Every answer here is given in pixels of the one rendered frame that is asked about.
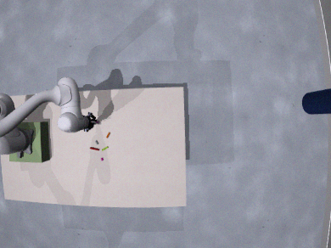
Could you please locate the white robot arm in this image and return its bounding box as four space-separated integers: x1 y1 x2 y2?
0 76 89 158

